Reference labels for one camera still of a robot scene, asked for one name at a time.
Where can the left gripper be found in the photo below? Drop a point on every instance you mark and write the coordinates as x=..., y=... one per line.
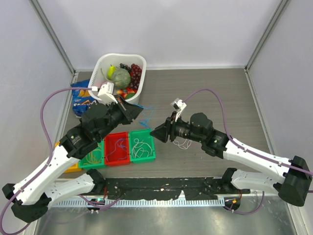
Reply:
x=130, y=111

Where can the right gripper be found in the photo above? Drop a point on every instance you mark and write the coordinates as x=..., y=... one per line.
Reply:
x=169, y=128

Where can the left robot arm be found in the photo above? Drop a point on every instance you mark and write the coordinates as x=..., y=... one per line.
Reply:
x=31, y=198

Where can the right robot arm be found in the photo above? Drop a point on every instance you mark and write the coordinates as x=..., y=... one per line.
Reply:
x=287, y=178

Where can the green lime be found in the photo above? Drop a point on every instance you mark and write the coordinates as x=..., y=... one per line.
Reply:
x=129, y=94

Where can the right green bin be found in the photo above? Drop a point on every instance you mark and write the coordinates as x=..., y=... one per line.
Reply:
x=142, y=148

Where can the green bin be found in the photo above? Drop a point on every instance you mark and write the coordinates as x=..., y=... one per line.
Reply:
x=93, y=160
x=142, y=148

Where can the green melon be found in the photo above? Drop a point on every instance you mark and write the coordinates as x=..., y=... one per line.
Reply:
x=121, y=78

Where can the red grape bunch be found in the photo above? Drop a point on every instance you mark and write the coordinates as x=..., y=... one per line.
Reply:
x=135, y=74

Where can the white plastic basket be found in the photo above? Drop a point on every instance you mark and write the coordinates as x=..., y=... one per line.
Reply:
x=99, y=74

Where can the red bin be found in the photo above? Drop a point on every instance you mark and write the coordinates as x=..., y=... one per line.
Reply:
x=116, y=149

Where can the dark grape bunch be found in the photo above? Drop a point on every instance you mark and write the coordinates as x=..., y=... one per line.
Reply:
x=126, y=67

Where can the green pear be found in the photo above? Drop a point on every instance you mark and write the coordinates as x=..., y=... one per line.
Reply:
x=110, y=72

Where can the blue chips bag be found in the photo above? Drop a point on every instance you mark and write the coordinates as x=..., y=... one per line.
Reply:
x=81, y=100

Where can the left green bin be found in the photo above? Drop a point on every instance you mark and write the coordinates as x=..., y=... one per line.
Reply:
x=93, y=160

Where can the yellow bin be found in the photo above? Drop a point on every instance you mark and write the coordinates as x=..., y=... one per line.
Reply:
x=72, y=167

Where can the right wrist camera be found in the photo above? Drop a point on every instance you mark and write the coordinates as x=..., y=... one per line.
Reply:
x=179, y=105

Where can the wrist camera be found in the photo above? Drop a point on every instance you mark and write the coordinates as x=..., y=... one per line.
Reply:
x=179, y=105
x=104, y=93

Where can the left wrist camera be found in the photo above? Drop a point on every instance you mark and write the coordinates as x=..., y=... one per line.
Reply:
x=104, y=93

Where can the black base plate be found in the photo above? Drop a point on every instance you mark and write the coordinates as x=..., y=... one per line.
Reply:
x=165, y=189

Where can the slotted cable duct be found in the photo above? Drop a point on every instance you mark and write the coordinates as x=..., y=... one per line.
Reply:
x=180, y=202

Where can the left aluminium frame post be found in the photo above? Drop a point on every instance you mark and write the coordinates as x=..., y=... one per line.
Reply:
x=53, y=36

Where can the aluminium frame post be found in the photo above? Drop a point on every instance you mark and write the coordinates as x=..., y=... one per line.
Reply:
x=53, y=36
x=281, y=7

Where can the right aluminium frame post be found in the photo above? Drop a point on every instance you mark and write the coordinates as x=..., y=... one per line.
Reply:
x=281, y=7

